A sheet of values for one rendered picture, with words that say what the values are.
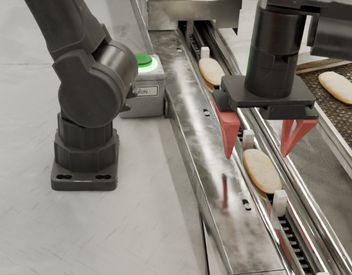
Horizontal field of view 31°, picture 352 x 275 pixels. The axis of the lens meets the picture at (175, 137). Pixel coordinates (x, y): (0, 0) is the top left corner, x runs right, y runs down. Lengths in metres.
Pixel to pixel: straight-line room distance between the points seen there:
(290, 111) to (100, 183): 0.26
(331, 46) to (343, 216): 0.23
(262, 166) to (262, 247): 0.16
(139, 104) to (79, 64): 0.25
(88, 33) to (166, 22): 0.45
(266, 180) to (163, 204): 0.13
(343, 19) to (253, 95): 0.13
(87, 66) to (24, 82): 0.37
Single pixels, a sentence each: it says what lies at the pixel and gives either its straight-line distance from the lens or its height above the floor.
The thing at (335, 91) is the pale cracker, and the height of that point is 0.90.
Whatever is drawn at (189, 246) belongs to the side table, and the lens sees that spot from 0.75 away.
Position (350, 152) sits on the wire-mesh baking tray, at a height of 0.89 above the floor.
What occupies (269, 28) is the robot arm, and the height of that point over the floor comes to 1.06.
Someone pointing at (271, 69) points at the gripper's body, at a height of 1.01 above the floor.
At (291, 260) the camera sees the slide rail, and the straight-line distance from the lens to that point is 0.71.
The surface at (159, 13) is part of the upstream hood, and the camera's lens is 1.19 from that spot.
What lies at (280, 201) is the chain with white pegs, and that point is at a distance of 0.77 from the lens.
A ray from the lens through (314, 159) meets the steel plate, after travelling 0.93.
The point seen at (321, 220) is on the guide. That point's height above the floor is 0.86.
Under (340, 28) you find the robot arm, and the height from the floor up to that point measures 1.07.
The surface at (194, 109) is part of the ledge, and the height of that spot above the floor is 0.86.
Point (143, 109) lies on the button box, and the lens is 0.98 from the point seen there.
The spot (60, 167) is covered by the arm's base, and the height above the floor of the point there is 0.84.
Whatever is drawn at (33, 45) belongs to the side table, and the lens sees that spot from 1.25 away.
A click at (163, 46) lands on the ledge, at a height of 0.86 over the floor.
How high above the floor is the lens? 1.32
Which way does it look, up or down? 32 degrees down
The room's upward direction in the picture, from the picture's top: 3 degrees clockwise
